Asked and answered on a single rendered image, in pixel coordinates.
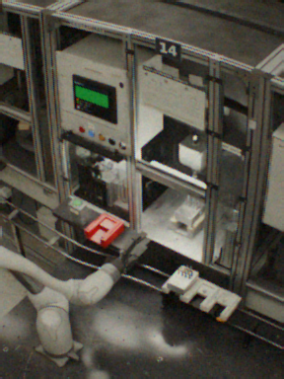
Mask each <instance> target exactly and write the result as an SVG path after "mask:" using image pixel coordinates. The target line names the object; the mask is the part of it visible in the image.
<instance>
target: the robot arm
mask: <svg viewBox="0 0 284 379"><path fill-rule="evenodd" d="M147 235H148V234H147V233H145V232H143V231H141V232H140V233H139V234H138V235H137V236H136V237H135V238H134V237H130V239H129V240H128V241H127V243H126V244H125V245H124V246H123V247H122V248H121V249H120V250H119V251H118V252H119V256H118V259H112V260H111V261H110V262H109V264H104V265H103V267H102V268H100V269H99V270H98V271H97V272H96V273H93V274H91V275H90V276H88V277H87V278H86V279H85V280H81V279H70V280H69V281H61V280H58V279H57V278H55V277H52V276H51V275H49V274H47V273H46V272H45V271H44V270H43V269H41V268H40V267H39V266H37V265H35V264H34V263H32V262H31V261H29V260H27V259H26V258H24V257H23V256H22V255H21V254H20V253H19V252H18V251H17V249H16V248H14V247H13V245H12V244H11V243H10V241H8V239H7V238H6V237H5V236H4V234H2V229H1V227H0V267H3V268H5V269H8V270H9V271H10V272H11V273H12V274H13V275H14V276H15V277H16V278H17V279H18V281H19V282H21V283H22V284H23V286H24V287H25V288H27V290H28V297H29V298H30V299H31V301H32V303H33V305H34V306H35V308H36V309H37V320H36V327H37V333H38V336H39V339H40V341H41V344H40V345H39V346H37V347H36V348H35V352H38V353H41V354H43V356H44V357H47V358H48V359H49V360H51V361H53V362H54V363H55V364H57V366H58V367H59V368H63V367H64V366H65V364H66V362H68V360H70V359H72V360H74V361H78V362H79V361H80V357H79V356H78V355H77V354H76V353H77V351H79V350H81V349H82V348H83V345H82V344H81V343H78V342H75V341H74V340H73V338H72V335H71V331H70V330H71V329H70V322H69V313H68V300H69V301H70V303H73V304H74V305H77V306H86V305H90V304H94V303H96V302H98V301H100V300H101V299H102V298H104V296H105V295H106V294H108V291H109V290H110V289H111V287H112V286H114V284H115V283H116V282H118V281H119V280H120V278H121V275H122V274H123V273H126V272H127V271H128V270H130V268H131V267H132V266H135V265H136V264H137V263H138V261H137V260H139V258H140V256H141V255H142V254H143V253H145V252H146V251H147V249H148V247H147V246H145V245H143V244H142V245H141V246H140V247H139V249H138V250H137V251H136V252H135V253H133V255H132V257H129V254H130V252H132V250H133V249H134V247H135V246H136V244H139V243H140V242H141V241H142V240H143V239H144V238H145V237H146V236H147Z"/></svg>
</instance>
